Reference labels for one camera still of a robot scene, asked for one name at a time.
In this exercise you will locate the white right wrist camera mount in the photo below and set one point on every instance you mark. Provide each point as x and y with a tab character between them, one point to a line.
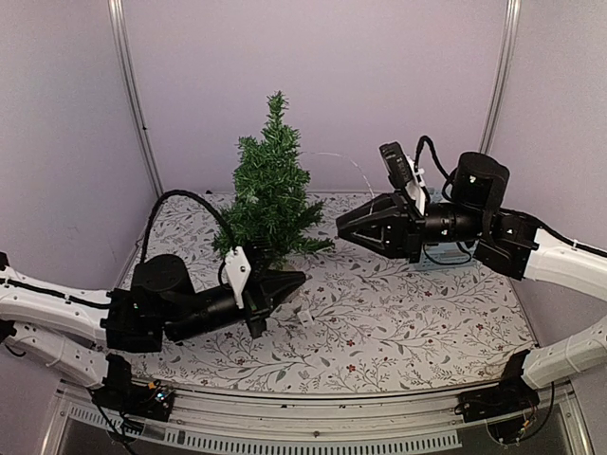
402	175

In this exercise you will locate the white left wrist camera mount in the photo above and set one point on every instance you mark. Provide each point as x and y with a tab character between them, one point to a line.
237	268

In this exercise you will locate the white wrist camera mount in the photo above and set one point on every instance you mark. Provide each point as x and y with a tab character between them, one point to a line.
402	175
237	268

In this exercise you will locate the left aluminium corner post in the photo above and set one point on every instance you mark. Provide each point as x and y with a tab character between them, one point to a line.
127	70

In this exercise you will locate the white light string battery box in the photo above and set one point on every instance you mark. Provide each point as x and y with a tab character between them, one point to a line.
305	318

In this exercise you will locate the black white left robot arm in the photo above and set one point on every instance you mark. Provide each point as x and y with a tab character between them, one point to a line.
50	320

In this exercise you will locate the small green christmas tree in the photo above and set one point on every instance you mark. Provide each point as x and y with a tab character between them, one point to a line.
270	202

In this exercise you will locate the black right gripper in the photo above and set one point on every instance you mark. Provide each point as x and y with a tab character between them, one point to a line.
401	234

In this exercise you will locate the right aluminium corner post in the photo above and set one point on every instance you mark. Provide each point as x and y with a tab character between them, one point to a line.
506	54

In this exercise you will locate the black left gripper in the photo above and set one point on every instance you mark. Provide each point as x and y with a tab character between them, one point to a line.
257	288

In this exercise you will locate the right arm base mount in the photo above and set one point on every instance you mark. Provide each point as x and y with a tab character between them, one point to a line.
511	394

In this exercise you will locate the floral patterned table mat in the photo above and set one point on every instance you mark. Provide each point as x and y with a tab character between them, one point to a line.
379	326

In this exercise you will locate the front aluminium rail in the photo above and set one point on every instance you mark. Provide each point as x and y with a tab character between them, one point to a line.
208	421

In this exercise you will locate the wooden tree stump base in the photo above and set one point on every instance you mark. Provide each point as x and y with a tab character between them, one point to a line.
292	282

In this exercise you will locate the aluminium corner post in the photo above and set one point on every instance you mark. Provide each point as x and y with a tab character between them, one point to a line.
506	54
127	70

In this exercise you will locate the light blue plastic basket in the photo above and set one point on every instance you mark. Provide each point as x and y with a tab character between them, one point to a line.
442	256

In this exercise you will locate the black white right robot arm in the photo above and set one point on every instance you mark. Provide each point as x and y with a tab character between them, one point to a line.
509	242

